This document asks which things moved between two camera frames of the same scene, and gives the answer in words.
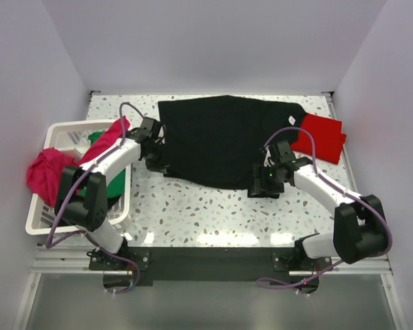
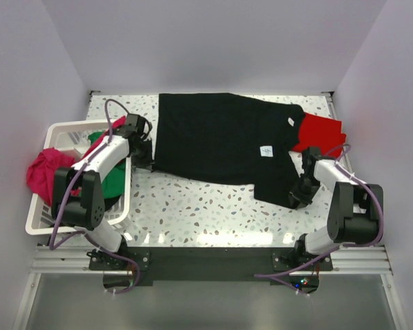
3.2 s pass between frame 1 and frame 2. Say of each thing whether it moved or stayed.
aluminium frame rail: stayed
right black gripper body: moved
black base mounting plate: stayed
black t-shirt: stayed
